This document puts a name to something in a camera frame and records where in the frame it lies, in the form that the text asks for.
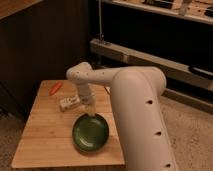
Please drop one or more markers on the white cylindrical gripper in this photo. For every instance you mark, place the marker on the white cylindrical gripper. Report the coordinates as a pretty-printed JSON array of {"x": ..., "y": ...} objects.
[{"x": 86, "y": 96}]

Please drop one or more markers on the green ceramic bowl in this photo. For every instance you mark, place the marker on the green ceramic bowl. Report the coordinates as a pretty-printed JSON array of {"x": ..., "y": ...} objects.
[{"x": 90, "y": 133}]

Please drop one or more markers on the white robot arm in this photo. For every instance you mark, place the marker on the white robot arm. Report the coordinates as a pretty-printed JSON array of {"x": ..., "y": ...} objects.
[{"x": 134, "y": 97}]

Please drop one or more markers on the orange carrot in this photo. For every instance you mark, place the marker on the orange carrot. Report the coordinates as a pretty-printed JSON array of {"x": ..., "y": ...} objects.
[{"x": 55, "y": 88}]

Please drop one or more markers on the wooden folding table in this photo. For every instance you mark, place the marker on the wooden folding table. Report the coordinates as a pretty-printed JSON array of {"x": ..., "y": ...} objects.
[{"x": 46, "y": 139}]

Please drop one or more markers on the wooden shelf beam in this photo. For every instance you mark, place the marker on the wooden shelf beam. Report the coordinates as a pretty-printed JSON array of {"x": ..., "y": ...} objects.
[{"x": 128, "y": 55}]

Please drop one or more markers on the metal shelf pole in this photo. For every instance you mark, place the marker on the metal shelf pole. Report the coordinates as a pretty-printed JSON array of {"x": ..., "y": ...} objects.
[{"x": 101, "y": 36}]

